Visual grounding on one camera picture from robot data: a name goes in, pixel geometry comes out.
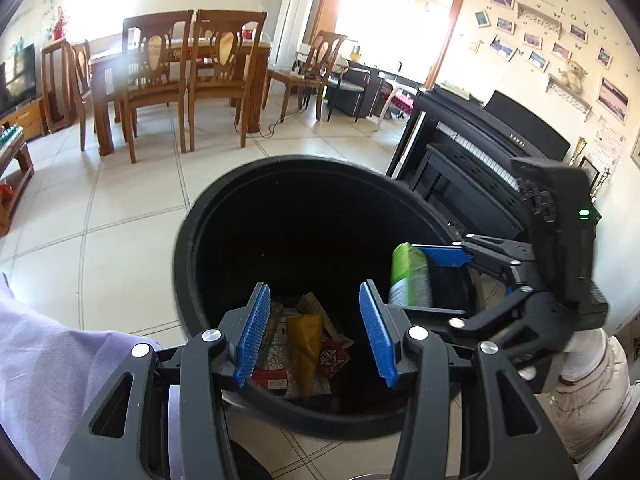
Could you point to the wooden dining chair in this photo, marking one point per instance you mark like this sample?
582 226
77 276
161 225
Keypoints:
312 72
82 75
225 85
155 90

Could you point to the red printed packet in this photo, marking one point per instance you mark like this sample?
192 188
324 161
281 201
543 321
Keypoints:
334 360

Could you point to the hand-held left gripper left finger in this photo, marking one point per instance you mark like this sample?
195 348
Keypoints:
255 330

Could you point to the white printed wrapper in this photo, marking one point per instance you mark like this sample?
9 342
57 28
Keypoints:
277 355

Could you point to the tall wooden stand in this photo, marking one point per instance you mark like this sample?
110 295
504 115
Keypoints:
52 85

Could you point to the beige teddy bear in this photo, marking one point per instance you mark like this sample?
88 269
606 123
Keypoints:
572 75

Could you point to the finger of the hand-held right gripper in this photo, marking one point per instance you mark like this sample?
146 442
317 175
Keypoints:
465 322
445 256

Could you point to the white plastic stool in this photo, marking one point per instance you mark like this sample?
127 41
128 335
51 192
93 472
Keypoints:
395 100

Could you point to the wooden television stand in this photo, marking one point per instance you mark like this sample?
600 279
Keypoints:
25 122

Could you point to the yellow packet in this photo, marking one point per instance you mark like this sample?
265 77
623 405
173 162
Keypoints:
305 350

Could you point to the wooden dining table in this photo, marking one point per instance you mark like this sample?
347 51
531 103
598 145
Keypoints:
107 65

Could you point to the black television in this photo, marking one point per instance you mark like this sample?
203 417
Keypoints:
17 77

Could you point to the black digital piano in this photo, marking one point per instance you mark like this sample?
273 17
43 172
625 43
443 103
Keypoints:
475 160

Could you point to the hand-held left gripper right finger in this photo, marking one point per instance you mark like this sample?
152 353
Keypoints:
377 330

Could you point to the black trash bin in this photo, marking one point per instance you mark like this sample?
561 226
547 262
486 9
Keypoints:
300 210

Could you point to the white wall shelf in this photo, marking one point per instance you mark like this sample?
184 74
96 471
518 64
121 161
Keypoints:
570 97
537 15

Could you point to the wooden coffee table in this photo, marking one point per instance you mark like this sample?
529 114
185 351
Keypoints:
12 170

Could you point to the red vase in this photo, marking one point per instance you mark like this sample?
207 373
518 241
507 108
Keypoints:
60 25

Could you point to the red white box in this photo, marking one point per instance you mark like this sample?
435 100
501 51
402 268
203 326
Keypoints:
270 379

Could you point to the white floor air conditioner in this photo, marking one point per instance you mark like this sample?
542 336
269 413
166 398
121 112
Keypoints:
295 15

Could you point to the black armchair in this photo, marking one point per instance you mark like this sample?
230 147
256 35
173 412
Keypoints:
350 90

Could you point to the wall photo prints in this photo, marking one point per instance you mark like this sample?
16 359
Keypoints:
612 97

